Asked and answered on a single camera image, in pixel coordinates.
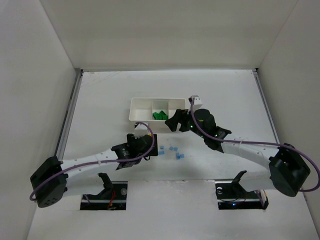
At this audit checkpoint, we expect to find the left aluminium rail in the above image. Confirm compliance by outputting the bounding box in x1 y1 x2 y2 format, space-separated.
53 68 84 160

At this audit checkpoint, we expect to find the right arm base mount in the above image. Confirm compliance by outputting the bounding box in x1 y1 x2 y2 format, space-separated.
215 170 269 210

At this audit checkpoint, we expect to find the small green lego brick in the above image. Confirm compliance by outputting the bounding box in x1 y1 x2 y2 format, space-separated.
152 110 169 121

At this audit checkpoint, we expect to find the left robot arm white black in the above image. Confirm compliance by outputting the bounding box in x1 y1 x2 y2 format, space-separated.
29 133 158 208

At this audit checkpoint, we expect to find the right aluminium rail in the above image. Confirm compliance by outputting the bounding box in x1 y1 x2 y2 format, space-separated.
252 68 280 144

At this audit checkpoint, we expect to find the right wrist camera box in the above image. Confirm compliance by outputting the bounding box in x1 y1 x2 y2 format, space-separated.
188 95 203 111

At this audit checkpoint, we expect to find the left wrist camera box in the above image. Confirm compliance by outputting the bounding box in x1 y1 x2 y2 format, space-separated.
134 122 150 139

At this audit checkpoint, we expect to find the aluminium rail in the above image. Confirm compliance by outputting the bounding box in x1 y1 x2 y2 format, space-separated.
252 68 280 144
53 68 84 160

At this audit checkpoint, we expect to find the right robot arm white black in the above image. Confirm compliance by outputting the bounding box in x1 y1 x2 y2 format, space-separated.
165 109 311 197

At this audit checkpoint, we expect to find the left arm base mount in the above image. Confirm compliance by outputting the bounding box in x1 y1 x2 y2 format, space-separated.
80 173 128 211

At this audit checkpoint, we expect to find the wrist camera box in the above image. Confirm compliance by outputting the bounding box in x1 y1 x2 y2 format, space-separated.
188 95 203 111
134 122 150 139

